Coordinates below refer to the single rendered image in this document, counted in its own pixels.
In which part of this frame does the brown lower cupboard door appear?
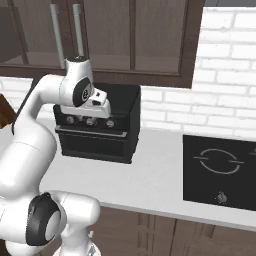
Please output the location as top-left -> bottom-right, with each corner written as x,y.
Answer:
87,206 -> 141,256
151,214 -> 256,256

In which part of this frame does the brown glass cupboard door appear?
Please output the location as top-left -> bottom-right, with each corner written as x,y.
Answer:
0,0 -> 70,78
67,0 -> 206,90

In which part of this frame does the black hob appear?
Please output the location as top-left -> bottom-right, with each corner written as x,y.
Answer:
182,134 -> 256,212

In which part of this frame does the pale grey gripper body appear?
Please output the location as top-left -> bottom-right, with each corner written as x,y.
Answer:
60,98 -> 113,120

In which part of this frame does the black toaster oven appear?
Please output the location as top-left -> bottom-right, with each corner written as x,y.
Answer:
52,82 -> 142,165

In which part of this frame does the brown wooden block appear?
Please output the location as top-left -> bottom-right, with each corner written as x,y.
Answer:
0,93 -> 18,130

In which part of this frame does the black toaster oven door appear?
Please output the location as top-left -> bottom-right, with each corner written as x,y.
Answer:
55,127 -> 130,164

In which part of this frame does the grey hob knob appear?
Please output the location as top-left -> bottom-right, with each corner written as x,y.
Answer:
215,191 -> 229,204

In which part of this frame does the black toaster oven door handle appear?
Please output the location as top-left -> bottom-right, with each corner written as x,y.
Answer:
54,125 -> 129,139

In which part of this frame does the grey cupboard bar handle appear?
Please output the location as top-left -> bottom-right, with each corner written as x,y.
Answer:
49,3 -> 66,70
72,3 -> 86,58

